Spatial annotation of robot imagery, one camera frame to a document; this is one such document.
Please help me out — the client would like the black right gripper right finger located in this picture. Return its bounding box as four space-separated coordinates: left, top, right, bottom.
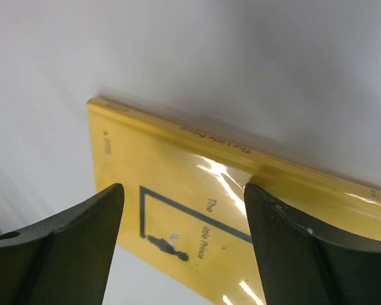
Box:
244 183 381 304

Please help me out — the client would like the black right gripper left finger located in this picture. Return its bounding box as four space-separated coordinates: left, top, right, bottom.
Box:
0 184 124 304

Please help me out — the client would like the yellow hangman book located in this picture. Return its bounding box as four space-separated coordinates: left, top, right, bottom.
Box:
87 97 381 304

